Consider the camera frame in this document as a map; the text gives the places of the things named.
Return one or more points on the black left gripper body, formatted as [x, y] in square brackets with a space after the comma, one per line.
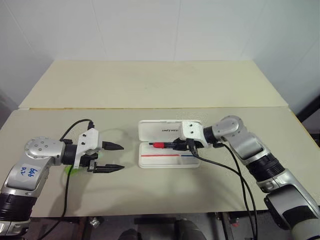
[87, 161]

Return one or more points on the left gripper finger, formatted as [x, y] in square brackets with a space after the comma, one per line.
[110, 168]
[113, 146]

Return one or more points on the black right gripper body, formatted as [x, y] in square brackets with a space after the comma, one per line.
[193, 144]

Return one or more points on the red and black marker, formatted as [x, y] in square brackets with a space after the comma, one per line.
[160, 144]

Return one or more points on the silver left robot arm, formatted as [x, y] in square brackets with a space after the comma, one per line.
[32, 172]

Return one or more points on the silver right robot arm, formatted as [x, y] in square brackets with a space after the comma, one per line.
[265, 160]

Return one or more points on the white pencil case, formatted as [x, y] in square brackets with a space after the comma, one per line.
[165, 160]

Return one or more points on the green marker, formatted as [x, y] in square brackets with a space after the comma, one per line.
[70, 171]

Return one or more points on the silver round knob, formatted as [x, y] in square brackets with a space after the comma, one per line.
[94, 221]

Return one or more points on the black table crossbar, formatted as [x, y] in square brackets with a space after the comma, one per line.
[155, 220]

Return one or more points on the small dark rounded shape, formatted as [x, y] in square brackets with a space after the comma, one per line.
[129, 234]

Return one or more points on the large dark rounded shape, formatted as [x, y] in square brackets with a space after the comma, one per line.
[191, 230]

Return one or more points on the red and black knob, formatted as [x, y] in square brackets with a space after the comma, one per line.
[234, 222]

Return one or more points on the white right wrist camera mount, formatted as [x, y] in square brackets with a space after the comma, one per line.
[192, 132]

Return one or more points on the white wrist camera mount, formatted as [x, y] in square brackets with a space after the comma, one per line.
[192, 132]
[86, 141]

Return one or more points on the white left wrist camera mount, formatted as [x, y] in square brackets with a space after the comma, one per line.
[86, 141]

